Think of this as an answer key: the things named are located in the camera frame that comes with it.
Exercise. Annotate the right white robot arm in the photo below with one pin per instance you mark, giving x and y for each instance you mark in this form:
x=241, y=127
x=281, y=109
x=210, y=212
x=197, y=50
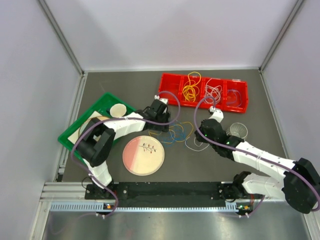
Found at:
x=295, y=181

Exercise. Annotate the grey ribbed ceramic mug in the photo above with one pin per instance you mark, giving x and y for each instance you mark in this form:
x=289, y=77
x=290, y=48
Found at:
x=238, y=129

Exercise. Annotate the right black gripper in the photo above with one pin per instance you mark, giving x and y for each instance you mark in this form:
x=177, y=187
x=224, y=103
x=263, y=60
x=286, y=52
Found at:
x=200, y=134

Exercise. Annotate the green plastic tray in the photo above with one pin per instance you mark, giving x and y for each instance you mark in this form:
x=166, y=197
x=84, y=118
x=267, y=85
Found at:
x=100, y=108

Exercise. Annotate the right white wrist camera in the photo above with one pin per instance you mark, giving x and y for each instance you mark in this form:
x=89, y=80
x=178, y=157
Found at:
x=216, y=114

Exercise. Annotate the pink cream round plate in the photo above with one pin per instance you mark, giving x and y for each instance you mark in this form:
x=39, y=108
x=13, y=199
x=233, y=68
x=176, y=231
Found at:
x=143, y=155

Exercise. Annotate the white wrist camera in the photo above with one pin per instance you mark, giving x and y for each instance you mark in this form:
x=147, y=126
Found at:
x=161, y=99
x=216, y=114

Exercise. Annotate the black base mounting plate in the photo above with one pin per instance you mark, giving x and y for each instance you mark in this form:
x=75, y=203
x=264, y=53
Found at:
x=177, y=194

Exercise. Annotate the small cream cup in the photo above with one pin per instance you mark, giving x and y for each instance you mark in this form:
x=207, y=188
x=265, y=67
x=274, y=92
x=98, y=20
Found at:
x=118, y=110

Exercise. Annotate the grey slotted cable duct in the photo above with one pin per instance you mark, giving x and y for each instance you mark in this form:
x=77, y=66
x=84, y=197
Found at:
x=105, y=208

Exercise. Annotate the round wooden board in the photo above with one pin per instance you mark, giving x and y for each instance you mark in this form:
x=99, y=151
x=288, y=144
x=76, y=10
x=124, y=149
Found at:
x=83, y=126

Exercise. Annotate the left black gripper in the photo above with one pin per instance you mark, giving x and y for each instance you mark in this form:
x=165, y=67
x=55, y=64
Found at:
x=162, y=127

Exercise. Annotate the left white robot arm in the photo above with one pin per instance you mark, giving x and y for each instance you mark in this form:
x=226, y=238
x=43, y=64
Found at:
x=97, y=139

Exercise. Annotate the red divided plastic bin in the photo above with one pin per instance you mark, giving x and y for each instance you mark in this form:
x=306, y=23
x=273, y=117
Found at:
x=229, y=95

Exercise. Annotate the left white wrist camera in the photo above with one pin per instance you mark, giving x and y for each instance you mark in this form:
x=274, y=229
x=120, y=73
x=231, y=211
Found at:
x=161, y=99

